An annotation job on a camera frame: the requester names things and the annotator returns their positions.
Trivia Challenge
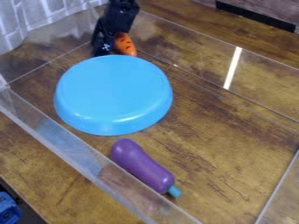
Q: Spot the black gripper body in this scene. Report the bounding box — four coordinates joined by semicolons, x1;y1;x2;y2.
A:
102;0;141;35

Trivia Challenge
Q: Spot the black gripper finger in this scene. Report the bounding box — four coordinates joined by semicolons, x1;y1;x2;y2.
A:
91;20;115;57

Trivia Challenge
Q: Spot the orange toy carrot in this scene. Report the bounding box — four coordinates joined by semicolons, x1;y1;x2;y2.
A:
115;32;137;56

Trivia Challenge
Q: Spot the blue upside-down bowl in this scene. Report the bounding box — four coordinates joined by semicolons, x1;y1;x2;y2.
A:
54;55;174;136

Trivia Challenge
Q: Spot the white patterned curtain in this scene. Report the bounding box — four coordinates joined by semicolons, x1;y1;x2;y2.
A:
0;0;109;54

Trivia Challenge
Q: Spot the purple toy eggplant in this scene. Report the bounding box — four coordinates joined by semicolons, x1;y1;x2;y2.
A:
111;138;183;199

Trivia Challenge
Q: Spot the blue object at corner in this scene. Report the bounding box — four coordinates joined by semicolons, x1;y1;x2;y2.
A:
0;192;22;224

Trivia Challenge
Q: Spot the clear acrylic tray wall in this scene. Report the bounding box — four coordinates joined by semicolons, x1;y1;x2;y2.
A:
0;0;299;224

